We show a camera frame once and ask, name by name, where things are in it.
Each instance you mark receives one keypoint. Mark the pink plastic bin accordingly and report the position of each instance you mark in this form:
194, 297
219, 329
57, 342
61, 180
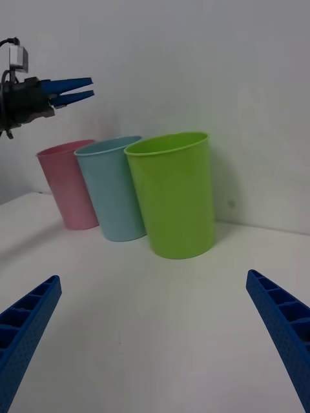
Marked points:
64, 193

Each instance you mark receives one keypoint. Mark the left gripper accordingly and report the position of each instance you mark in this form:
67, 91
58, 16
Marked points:
26, 103

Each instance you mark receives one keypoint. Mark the pale blue plastic bin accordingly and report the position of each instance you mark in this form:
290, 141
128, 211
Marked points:
109, 200

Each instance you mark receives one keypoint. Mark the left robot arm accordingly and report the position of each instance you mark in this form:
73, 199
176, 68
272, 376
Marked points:
18, 58

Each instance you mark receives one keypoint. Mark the green plastic bin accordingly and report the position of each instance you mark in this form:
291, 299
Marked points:
174, 200

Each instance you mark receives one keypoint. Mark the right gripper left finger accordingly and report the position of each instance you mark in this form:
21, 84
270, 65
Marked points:
29, 329

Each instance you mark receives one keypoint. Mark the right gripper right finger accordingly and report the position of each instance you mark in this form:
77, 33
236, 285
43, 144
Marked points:
284, 326

